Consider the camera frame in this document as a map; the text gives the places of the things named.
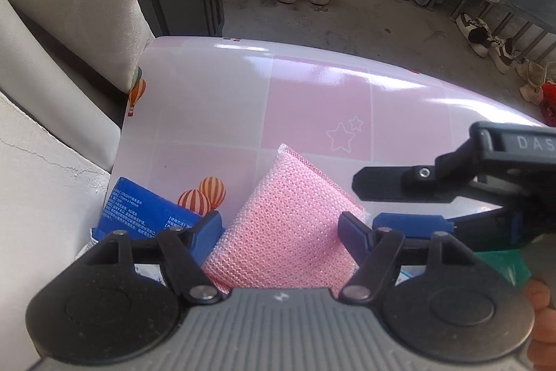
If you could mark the red plastic bag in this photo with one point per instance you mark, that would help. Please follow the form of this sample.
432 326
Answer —
548 97

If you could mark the black and white shoes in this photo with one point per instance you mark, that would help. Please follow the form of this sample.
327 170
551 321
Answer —
473 34

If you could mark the person's right hand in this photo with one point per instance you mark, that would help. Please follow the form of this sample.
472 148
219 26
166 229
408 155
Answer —
543 301

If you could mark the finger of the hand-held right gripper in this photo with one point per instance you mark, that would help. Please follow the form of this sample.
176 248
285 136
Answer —
408 223
382 182

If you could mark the pink mesh sponge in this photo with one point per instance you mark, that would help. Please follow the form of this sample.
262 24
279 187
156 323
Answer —
282 223

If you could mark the pink checked table cover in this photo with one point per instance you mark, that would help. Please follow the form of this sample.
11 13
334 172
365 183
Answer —
312 101

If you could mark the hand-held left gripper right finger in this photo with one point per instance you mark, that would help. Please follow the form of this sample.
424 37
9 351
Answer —
352 234

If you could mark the brown and white sneaker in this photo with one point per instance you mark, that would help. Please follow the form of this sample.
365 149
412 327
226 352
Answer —
501 51

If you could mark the blue tissue packet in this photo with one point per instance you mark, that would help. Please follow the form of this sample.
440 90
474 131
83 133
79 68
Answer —
139 210

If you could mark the beige woven shoe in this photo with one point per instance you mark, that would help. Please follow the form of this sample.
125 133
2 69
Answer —
532 80

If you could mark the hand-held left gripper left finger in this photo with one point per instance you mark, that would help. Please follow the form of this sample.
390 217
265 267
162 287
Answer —
210 234

